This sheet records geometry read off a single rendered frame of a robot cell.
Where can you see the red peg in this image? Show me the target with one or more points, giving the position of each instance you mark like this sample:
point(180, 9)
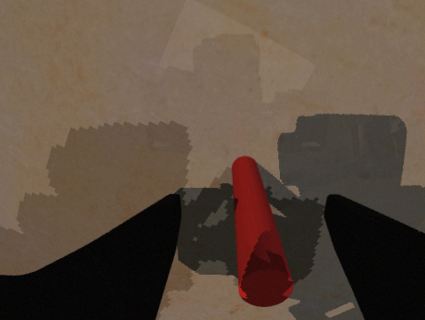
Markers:
point(263, 276)

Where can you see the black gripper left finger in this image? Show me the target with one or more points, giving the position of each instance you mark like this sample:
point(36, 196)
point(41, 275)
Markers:
point(119, 276)

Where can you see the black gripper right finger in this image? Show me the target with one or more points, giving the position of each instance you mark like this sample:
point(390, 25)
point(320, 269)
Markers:
point(384, 260)

